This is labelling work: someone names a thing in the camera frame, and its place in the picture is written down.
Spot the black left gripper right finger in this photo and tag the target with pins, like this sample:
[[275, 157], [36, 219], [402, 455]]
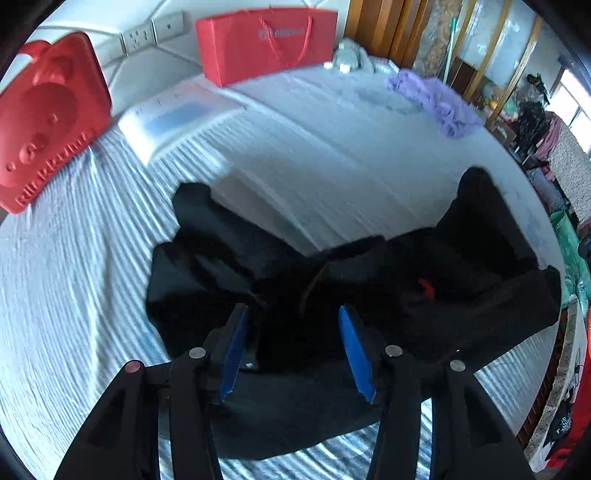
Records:
[[440, 405]]

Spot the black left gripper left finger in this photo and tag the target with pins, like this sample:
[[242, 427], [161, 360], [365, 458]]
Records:
[[119, 438]]

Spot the black t-shirt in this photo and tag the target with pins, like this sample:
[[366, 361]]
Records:
[[470, 285]]

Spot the clear plastic document pouch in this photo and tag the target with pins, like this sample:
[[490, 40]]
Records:
[[156, 125]]

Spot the purple garment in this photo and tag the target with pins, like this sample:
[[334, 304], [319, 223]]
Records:
[[454, 117]]

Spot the red bear suitcase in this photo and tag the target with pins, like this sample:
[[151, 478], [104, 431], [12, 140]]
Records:
[[52, 110]]

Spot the grey plush toy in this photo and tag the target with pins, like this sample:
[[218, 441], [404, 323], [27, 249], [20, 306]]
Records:
[[350, 57]]

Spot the red paper gift bag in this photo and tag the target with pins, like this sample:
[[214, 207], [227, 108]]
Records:
[[250, 43]]

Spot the white wall socket panel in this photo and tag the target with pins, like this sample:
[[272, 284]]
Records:
[[138, 38]]

